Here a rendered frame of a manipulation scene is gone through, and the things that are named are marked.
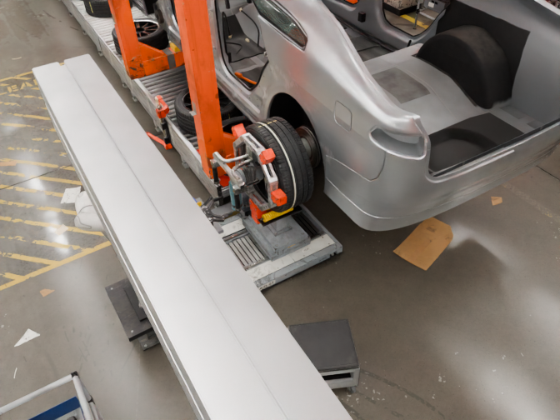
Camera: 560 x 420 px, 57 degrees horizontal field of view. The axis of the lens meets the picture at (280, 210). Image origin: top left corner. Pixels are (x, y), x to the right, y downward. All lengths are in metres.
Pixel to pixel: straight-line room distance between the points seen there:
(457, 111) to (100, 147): 3.87
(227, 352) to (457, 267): 3.99
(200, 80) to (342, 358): 2.07
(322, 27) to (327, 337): 1.91
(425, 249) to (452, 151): 0.88
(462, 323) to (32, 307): 3.19
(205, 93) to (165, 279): 3.37
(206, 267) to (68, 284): 4.01
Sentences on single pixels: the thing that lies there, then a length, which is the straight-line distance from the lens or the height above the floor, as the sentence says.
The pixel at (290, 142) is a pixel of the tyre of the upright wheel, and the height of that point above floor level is 1.13.
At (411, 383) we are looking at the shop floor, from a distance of 3.66.
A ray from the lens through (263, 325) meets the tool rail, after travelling 0.41.
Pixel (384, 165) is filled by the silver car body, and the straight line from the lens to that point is 3.00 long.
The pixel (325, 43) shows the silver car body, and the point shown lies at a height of 1.77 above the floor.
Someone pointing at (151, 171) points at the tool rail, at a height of 2.82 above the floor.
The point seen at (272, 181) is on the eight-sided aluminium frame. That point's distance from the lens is 3.43.
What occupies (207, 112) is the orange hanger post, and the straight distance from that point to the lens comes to 3.85.
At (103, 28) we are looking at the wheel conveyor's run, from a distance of 7.80.
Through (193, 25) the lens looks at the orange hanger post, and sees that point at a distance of 3.56.
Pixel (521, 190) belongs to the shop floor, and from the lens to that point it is 5.22.
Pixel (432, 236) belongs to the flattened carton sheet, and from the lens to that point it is 4.51.
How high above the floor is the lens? 3.15
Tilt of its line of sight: 43 degrees down
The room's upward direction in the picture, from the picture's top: 2 degrees counter-clockwise
